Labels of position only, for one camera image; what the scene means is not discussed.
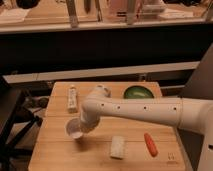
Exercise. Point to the orange carrot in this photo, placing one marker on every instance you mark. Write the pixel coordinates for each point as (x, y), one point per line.
(150, 145)

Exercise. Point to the white sponge block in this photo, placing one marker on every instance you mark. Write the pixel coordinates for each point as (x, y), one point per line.
(117, 147)

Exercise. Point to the wooden board table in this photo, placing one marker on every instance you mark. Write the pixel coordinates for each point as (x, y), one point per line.
(56, 151)

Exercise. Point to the white tube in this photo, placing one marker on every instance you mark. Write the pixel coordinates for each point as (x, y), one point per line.
(72, 105)

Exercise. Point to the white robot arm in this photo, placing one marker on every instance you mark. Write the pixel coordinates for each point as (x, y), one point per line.
(189, 114)

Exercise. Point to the black side stand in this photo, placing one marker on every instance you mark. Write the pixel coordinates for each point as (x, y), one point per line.
(12, 112)

